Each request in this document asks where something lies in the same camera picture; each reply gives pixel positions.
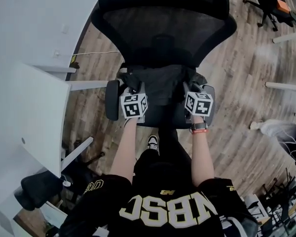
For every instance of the orange box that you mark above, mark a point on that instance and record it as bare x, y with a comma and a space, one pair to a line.
283, 6

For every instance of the person's left shoe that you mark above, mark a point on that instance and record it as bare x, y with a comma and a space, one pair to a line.
153, 143

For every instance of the black mesh office chair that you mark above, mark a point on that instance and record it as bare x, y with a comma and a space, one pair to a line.
162, 28

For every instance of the black power plug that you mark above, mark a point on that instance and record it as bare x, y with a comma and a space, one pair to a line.
74, 63

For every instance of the red wristband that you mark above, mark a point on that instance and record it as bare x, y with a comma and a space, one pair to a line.
200, 131

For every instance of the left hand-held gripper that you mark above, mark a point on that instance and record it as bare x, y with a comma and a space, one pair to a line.
133, 105

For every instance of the black and white bag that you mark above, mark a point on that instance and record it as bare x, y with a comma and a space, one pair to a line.
251, 213

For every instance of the white desk with wooden edge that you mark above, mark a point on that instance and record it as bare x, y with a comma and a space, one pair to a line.
49, 218

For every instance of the person's black lettered jersey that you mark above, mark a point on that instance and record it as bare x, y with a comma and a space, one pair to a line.
162, 211

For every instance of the black garment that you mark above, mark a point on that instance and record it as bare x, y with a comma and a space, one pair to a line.
162, 83

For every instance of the person's left forearm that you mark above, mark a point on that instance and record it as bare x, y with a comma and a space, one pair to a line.
124, 152

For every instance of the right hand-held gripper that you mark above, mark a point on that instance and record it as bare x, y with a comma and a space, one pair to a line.
199, 104

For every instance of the black office chair with clutter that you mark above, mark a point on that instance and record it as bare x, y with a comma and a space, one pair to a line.
37, 189

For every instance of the person's black trousers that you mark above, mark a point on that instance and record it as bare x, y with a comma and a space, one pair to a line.
167, 152

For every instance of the person's right forearm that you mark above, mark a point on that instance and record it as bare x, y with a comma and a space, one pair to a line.
202, 157

